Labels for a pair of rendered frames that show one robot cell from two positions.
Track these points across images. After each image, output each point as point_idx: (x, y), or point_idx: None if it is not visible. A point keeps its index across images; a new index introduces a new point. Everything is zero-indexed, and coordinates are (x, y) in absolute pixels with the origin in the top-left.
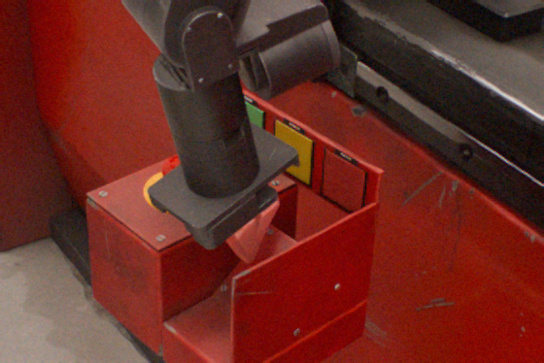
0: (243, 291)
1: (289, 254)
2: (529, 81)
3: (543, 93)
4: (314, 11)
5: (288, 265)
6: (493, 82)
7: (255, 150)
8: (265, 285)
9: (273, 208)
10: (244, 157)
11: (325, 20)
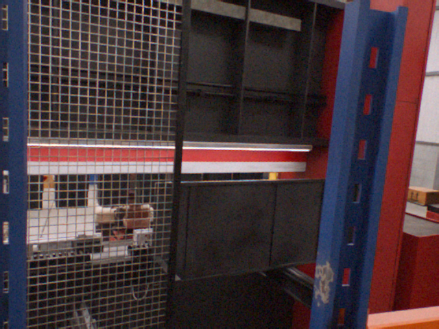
0: (110, 238)
1: (113, 238)
2: (128, 241)
3: (124, 241)
4: (116, 208)
5: (113, 240)
6: (129, 239)
7: (116, 223)
8: (112, 240)
9: (115, 232)
10: (114, 222)
11: (117, 210)
